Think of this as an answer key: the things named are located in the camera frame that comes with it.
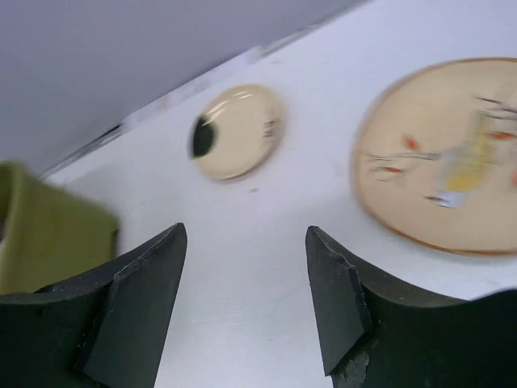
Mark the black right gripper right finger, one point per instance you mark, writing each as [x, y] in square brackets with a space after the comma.
[376, 330]

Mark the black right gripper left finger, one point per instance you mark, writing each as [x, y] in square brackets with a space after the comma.
[105, 327]

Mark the tan bird pattern plate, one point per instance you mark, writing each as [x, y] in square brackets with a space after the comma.
[435, 157]

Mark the small cream plate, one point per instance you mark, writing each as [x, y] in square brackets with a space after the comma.
[237, 131]

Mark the green plastic bin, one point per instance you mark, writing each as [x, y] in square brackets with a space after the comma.
[47, 234]

